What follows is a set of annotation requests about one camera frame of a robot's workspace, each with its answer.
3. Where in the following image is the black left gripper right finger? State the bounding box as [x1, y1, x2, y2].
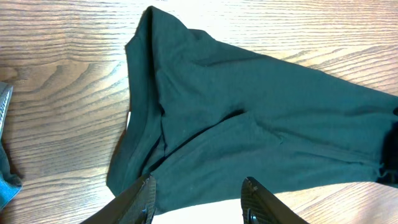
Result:
[241, 177, 308, 224]

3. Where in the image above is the black t-shirt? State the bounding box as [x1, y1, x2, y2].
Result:
[107, 6, 397, 214]

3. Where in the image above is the light blue printed t-shirt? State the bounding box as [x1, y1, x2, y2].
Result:
[0, 139, 23, 211]

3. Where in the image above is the grey folded garment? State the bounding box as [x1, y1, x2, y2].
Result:
[0, 82, 13, 136]

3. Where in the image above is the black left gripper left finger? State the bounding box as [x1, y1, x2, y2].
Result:
[82, 174, 156, 224]

